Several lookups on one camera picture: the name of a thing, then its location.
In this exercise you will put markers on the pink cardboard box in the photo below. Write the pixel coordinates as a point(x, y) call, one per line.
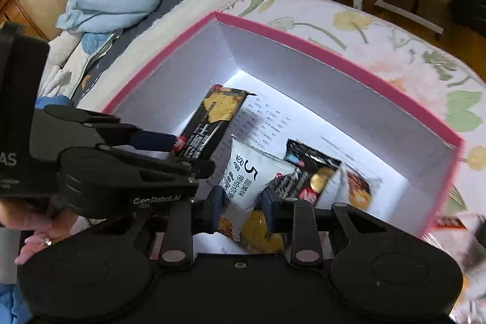
point(341, 88)

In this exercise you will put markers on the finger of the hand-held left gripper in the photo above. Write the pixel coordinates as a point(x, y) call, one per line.
point(171, 168)
point(155, 141)

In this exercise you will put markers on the blue cloth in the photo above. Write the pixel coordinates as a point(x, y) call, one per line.
point(11, 303)

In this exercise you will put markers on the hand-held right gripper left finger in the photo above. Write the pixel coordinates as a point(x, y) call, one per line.
point(216, 211)

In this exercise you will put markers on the black and red snack packet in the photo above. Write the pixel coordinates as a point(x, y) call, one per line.
point(303, 160)

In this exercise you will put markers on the printed paper sheet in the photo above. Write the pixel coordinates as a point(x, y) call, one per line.
point(273, 126)

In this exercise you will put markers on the grey and yellow quilt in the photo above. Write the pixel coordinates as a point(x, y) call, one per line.
point(152, 28)

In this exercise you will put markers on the red and white snack packet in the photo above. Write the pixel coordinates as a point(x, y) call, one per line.
point(452, 233)

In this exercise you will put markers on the light blue towel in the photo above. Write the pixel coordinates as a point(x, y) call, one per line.
point(106, 5)

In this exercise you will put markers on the person's left hand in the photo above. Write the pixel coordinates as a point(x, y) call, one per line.
point(41, 229)

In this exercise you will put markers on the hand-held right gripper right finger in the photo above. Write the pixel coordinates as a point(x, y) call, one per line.
point(267, 212)

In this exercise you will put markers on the clear packet of brown snacks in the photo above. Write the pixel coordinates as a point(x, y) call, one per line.
point(359, 191)

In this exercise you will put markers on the black and yellow snack packet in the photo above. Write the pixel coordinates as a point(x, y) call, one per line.
point(216, 111)

